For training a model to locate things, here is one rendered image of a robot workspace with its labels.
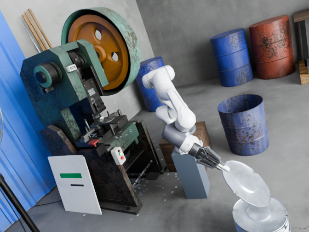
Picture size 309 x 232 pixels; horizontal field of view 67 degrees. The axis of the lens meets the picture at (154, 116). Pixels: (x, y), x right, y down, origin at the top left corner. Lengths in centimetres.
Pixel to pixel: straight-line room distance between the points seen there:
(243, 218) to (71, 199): 167
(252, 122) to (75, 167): 167
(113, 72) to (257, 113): 140
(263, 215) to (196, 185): 64
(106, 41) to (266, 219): 186
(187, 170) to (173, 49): 370
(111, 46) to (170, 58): 317
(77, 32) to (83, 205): 168
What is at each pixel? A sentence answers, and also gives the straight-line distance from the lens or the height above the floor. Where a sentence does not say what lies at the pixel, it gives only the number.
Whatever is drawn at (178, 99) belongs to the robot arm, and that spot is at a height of 99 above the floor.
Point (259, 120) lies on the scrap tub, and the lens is 230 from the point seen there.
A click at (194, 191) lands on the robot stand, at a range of 204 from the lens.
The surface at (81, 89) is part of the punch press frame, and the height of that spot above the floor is 113.
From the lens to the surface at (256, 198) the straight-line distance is 136.
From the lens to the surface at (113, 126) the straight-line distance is 211.
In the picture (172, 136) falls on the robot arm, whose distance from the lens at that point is 127.
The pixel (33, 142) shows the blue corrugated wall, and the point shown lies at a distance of 315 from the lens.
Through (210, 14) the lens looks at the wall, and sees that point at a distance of 489.
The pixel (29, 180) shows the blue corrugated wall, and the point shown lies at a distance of 315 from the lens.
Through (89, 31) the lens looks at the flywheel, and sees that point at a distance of 242.
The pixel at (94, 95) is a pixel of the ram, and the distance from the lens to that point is 213.
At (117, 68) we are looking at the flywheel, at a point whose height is 115.
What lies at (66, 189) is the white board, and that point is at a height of 24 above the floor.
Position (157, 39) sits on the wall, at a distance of 537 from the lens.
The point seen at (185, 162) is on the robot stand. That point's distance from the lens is 187.
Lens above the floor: 139
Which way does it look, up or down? 20 degrees down
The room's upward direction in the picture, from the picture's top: 20 degrees counter-clockwise
